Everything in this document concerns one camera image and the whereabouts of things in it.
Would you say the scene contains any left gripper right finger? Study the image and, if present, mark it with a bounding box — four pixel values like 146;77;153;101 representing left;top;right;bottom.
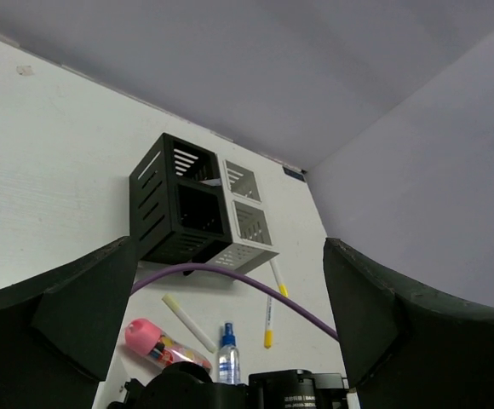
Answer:
323;239;494;408

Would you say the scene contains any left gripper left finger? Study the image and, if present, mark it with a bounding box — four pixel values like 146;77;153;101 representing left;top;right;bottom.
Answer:
0;237;137;408

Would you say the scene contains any red ink pen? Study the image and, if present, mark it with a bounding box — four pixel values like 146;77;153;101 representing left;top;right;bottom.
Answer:
202;178;222;187

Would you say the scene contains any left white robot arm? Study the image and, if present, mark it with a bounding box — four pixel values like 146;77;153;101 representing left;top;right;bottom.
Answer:
0;237;494;408

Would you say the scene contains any pink cap candy tube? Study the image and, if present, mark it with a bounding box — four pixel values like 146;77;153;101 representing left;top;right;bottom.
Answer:
124;319;212;374

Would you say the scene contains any pale yellow cap marker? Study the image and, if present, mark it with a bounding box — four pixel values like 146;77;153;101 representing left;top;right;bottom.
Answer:
162;294;217;354

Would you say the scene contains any blue spray bottle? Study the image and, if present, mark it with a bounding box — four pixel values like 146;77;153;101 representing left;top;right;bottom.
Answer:
218;322;241;385

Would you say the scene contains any white slotted pen holder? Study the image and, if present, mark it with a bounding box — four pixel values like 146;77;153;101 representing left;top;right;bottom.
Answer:
208;158;279;274

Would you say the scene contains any black slotted pen holder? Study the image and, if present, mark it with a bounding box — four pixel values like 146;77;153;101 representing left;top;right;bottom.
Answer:
129;133;232;264

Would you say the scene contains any right corner label sticker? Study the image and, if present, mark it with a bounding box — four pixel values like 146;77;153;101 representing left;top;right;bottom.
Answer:
283;166;306;182

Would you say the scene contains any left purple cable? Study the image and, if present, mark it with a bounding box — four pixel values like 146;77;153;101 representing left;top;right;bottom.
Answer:
130;262;340;342

